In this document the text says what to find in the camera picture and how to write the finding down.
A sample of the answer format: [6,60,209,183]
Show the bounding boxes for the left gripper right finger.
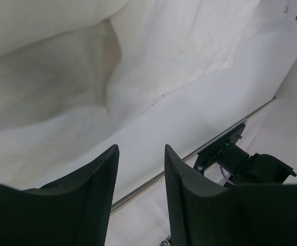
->
[164,145,297,245]

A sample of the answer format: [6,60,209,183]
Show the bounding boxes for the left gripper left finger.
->
[0,145,119,245]

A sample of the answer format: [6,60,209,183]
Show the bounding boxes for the cream white t shirt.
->
[0,1,289,187]

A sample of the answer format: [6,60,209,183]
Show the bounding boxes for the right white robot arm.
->
[188,59,297,188]

